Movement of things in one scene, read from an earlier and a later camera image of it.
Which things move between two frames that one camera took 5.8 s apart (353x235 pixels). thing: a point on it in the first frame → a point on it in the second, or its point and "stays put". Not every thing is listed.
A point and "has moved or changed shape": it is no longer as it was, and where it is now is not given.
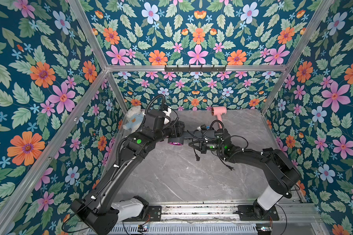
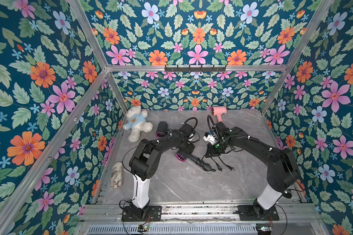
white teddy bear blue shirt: x=135 y=115 stays put
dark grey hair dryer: x=199 y=134 has moved or changed shape
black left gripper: x=178 y=132 → x=190 y=149
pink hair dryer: x=219 y=111 stays put
